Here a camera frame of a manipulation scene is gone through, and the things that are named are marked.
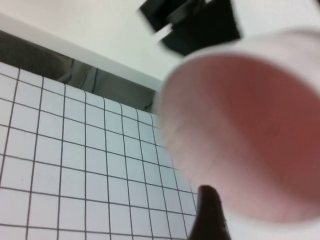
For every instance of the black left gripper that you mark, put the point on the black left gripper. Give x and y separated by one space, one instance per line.
200 30

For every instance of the pink marbled cup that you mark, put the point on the pink marbled cup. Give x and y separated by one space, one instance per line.
250 125

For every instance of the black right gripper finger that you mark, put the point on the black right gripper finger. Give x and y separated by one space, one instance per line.
210 220

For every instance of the grid-patterned tablecloth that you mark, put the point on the grid-patterned tablecloth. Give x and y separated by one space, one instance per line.
75 162

